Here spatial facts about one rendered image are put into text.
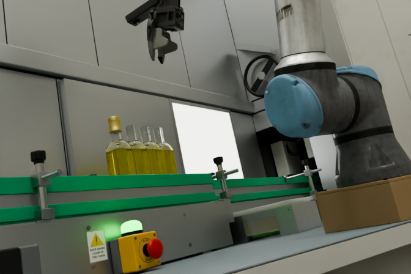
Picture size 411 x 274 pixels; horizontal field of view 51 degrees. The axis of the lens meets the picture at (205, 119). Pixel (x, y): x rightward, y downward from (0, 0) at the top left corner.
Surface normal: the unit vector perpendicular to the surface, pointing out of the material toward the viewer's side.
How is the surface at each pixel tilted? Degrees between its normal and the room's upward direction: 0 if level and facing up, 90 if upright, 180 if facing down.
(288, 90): 99
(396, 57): 90
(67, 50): 90
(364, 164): 75
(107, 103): 90
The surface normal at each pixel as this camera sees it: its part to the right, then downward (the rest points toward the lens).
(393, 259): 0.54, -0.32
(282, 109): -0.81, 0.18
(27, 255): 0.78, -0.31
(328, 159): -0.59, -0.09
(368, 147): -0.34, -0.42
